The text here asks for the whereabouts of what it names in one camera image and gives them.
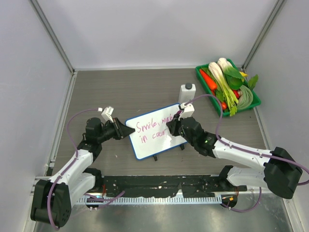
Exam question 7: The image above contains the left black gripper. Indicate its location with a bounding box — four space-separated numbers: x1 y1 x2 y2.
97 117 134 143

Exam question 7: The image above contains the blue framed whiteboard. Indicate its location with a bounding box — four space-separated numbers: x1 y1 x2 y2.
125 103 187 160

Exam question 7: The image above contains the white plastic bottle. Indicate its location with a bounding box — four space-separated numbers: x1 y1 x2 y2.
178 83 196 104

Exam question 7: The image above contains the red chili toy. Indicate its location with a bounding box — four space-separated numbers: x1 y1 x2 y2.
221 101 228 111

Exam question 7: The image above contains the orange toy carrot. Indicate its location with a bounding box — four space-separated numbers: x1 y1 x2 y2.
199 69 217 91

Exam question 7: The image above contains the green celery toy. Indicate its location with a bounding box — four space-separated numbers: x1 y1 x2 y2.
216 80 239 116

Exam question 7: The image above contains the bok choy toy front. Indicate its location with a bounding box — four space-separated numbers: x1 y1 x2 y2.
208 62 230 92

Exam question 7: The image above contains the bok choy toy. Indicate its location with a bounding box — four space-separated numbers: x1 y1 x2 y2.
208 62 230 92
217 58 243 79

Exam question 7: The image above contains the bok choy toy rear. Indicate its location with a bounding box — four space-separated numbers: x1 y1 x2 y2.
217 58 243 79

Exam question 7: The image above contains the green plastic tray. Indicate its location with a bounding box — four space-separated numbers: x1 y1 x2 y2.
195 58 261 117

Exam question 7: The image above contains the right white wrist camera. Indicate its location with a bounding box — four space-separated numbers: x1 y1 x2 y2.
179 103 195 119

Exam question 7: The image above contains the whiteboard wire stand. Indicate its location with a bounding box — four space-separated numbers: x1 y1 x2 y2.
153 144 185 161

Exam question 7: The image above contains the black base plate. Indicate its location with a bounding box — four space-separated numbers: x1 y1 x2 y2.
102 175 247 198

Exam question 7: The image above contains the white slotted cable duct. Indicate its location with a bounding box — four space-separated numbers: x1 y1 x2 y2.
78 195 223 205

